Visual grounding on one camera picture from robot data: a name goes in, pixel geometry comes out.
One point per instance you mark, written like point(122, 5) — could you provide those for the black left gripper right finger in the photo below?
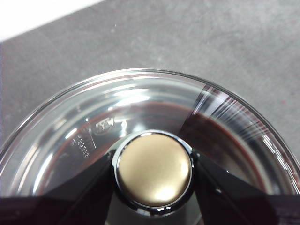
point(234, 204)

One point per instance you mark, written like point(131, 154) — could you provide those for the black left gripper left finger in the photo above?
point(70, 201)

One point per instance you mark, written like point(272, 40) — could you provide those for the glass lid with green knob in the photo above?
point(70, 112)

